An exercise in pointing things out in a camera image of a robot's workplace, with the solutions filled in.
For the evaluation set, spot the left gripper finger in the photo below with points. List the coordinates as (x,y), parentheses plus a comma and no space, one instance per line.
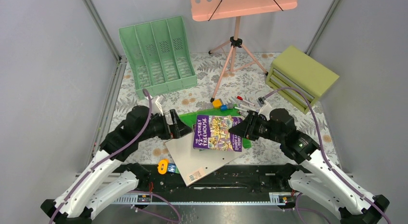
(180,129)
(175,117)

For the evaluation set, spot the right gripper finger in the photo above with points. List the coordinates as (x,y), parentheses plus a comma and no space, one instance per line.
(242,129)
(249,115)

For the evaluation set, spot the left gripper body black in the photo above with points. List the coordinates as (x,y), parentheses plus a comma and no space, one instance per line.
(159,126)

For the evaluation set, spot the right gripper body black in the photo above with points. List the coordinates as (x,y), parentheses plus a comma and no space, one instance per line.
(260,127)

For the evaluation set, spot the green plastic folder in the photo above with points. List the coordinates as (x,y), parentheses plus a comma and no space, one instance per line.
(190,119)

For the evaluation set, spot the purple Treehouse book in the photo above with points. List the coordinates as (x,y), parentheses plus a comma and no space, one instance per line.
(212,133)

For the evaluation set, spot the white binder folder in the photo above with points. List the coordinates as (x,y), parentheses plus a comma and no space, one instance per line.
(194,164)

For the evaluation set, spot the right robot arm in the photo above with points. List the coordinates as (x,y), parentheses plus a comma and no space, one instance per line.
(330,186)

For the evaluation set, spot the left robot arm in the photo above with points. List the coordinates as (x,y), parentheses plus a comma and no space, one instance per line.
(107,178)

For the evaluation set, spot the blue capped marker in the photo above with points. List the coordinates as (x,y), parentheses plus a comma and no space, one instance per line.
(245,107)

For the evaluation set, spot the black capped marker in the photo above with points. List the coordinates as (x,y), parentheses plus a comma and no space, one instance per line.
(241,111)

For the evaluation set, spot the blue grey toy piece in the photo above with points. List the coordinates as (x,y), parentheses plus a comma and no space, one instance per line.
(226,107)

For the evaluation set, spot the yellow toy block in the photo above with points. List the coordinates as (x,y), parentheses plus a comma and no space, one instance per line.
(217,103)

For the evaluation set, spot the floral table mat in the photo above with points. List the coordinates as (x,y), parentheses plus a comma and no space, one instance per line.
(248,83)

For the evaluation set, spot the orange blue green block stack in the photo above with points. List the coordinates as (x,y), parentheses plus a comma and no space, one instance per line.
(164,166)

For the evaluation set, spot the yellow-green drawer cabinet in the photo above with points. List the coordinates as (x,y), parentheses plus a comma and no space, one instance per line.
(293,68)

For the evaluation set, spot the green desktop file organizer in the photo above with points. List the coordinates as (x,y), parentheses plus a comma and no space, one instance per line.
(159,56)

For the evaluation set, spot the pink music stand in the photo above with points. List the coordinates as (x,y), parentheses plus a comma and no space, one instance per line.
(208,10)

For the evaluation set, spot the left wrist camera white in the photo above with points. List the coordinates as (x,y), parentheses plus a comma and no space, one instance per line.
(156,105)

